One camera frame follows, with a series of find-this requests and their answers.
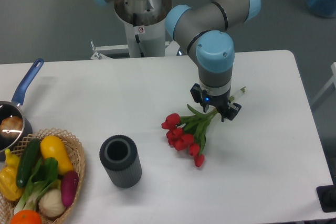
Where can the orange fruit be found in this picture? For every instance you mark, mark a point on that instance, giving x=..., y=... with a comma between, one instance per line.
x=26, y=217

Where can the green cucumber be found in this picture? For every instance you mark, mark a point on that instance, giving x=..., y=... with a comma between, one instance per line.
x=27, y=162

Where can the yellow squash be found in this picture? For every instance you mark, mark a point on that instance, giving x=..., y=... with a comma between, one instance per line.
x=53, y=146

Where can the dark grey ribbed vase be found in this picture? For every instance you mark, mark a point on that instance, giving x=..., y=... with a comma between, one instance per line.
x=119, y=156

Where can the blue handled saucepan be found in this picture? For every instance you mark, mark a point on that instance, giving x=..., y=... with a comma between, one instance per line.
x=14, y=107

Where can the purple eggplant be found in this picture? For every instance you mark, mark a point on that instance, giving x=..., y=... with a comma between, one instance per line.
x=68, y=187

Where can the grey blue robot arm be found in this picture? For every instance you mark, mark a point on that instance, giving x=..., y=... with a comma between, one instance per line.
x=201, y=34

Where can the white furniture frame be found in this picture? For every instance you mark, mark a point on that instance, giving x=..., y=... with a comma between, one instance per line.
x=325, y=91

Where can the browned bun in saucepan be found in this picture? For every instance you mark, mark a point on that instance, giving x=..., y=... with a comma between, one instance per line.
x=11, y=127

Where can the red tulip bouquet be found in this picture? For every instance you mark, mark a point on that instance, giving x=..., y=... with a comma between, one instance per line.
x=189, y=132

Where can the black device at table edge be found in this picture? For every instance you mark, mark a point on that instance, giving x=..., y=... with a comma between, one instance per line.
x=326, y=195

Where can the white garlic bulb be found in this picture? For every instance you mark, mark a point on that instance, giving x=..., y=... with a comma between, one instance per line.
x=50, y=204

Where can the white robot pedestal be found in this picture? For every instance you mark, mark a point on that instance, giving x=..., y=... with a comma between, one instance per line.
x=144, y=24

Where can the yellow bell pepper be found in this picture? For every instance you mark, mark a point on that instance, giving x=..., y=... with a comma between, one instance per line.
x=9, y=189

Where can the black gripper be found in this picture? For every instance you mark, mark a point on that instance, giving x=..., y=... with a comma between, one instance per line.
x=218, y=98

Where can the green bok choy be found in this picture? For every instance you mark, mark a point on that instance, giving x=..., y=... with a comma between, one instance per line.
x=43, y=176

